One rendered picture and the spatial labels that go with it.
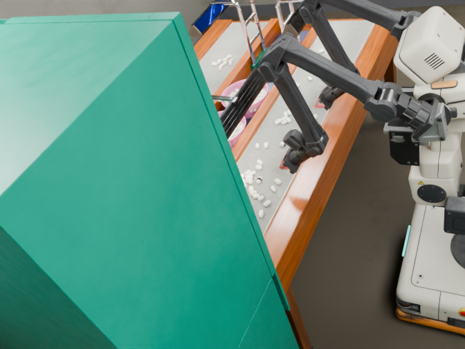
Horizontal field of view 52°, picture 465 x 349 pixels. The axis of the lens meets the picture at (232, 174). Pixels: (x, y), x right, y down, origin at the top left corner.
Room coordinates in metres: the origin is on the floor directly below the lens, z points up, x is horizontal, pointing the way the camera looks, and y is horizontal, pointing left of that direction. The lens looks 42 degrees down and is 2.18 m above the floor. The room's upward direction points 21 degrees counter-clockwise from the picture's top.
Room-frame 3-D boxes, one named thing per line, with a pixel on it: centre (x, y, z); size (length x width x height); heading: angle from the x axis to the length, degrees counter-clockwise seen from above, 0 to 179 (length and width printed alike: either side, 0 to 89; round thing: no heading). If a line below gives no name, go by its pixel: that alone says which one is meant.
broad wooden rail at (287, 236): (1.70, -0.55, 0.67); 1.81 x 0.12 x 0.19; 138
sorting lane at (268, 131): (1.84, -0.39, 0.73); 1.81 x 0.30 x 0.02; 138
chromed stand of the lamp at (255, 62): (2.61, -0.35, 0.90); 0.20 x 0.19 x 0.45; 138
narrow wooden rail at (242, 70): (2.18, -0.02, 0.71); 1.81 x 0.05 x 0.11; 138
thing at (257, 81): (1.56, -0.06, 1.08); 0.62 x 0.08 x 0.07; 138
